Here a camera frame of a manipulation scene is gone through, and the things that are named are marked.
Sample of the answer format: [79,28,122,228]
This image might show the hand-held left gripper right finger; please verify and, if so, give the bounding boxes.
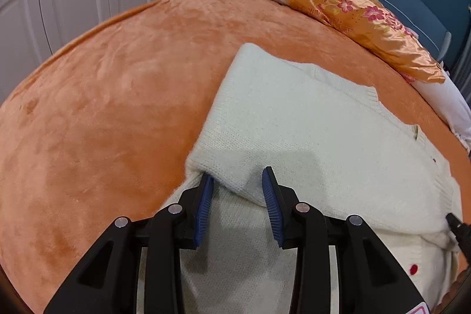
[261,166,431,314]

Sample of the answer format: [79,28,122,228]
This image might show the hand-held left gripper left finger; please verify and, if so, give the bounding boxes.
[43,173,215,314]

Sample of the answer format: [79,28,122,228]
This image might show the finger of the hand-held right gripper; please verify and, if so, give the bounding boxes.
[445,212,471,260]

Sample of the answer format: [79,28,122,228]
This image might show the white knit sweater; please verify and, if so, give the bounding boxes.
[162,43,463,314]

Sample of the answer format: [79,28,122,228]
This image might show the orange plush blanket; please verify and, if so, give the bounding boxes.
[0,0,471,314]

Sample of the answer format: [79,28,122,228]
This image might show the orange floral bolster pillow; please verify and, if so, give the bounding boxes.
[203,0,471,153]

